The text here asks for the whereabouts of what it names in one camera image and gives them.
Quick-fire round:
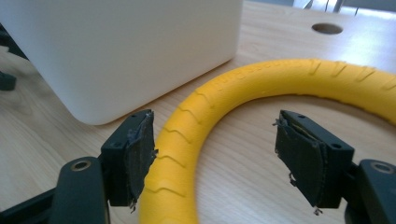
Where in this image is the white plastic box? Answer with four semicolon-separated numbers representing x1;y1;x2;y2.
0;0;244;126

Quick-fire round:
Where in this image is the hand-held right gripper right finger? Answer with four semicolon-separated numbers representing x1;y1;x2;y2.
272;109;356;217

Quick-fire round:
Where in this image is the yellow foam ring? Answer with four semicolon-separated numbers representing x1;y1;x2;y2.
138;58;396;224

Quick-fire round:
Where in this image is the dark object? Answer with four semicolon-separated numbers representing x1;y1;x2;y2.
0;70;18;91

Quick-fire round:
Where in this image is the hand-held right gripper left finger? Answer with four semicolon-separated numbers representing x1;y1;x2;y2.
100;108;159;214

